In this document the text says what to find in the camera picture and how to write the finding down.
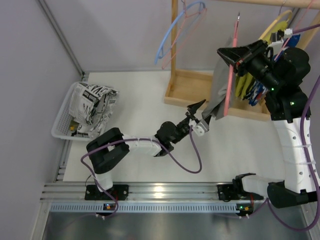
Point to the pink hanger right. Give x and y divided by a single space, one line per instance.
294 29

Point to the green trousers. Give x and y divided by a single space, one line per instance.
243 83

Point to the slotted cable duct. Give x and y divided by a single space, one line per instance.
151 207

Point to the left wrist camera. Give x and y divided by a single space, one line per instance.
200 128

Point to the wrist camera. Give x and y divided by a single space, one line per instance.
200 128
277 38

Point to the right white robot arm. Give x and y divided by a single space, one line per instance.
287 105

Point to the grey trousers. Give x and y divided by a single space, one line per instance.
215 106

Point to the yellow cloth in basket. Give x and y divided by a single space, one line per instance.
73 126

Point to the blue patterned trousers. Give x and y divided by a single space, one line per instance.
257 90

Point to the pink trouser hanger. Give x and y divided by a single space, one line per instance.
231 69

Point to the wooden clothes rack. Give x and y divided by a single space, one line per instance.
186 87

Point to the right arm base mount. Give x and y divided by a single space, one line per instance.
227 192

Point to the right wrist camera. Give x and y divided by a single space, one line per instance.
277 38

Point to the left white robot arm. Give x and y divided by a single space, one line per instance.
107 150

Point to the aluminium rail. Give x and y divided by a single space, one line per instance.
137 191

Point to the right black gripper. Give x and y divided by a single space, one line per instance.
246 59

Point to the black white printed cloth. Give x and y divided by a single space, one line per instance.
92 106

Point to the white plastic basket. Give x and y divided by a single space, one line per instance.
61 124

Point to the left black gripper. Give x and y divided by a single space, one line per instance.
189 118

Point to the blue hanger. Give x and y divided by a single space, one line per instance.
172 32

